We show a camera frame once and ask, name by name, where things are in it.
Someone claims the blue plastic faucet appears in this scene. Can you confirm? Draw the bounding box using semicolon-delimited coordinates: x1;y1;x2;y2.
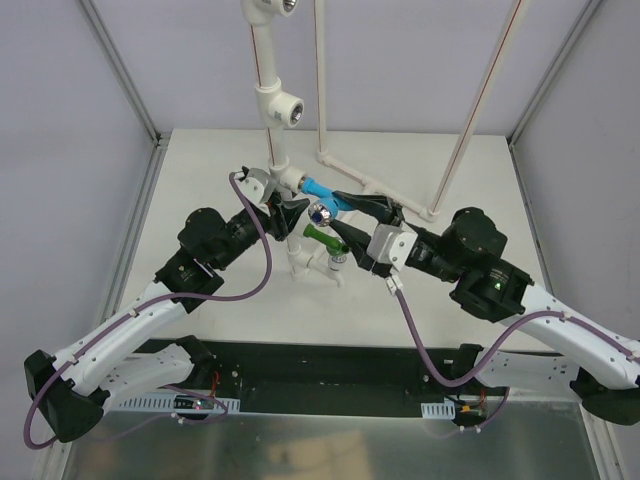
301;177;340;227

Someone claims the white pipe assembly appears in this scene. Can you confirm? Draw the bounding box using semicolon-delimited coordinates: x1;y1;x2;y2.
238;0;531;281

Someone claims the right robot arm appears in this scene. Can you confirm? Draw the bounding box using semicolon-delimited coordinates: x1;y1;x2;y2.
330;191;639;426

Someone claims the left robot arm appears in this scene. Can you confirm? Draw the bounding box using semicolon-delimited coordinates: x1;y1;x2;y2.
23;191;310;450

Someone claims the green plastic faucet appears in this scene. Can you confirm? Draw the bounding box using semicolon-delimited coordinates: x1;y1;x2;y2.
303;224;350;256

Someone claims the white plastic faucet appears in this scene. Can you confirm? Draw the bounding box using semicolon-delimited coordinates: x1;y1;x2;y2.
307;255;347;288

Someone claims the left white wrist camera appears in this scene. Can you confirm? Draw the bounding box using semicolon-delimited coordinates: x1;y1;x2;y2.
234;168;277;210

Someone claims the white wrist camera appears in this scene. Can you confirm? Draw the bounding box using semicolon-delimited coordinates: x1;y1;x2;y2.
366;224;418;296
234;168;277;210

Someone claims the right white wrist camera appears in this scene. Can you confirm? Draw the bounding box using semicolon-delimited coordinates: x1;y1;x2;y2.
366;224;418;296

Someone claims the left aluminium frame post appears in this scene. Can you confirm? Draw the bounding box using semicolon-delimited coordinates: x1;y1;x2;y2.
75;0;170;147

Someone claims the aluminium frame post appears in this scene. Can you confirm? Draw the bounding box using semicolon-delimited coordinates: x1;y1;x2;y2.
506;0;606;151
75;0;170;147

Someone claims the front aluminium rail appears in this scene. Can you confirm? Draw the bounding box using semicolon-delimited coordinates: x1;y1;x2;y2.
63;350;604;401

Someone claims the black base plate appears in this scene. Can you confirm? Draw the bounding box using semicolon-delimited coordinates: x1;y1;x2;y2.
153;337;509;415

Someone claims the right white cable duct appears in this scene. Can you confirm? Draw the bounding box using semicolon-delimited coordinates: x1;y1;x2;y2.
420;399;456;420

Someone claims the white cable duct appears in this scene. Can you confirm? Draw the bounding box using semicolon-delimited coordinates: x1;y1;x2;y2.
420;399;456;420
112;393;241;414

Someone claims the left white cable duct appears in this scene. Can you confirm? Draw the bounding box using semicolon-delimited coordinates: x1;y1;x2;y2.
112;393;241;414

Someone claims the right aluminium frame post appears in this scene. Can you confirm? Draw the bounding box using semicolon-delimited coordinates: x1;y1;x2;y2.
506;0;606;151

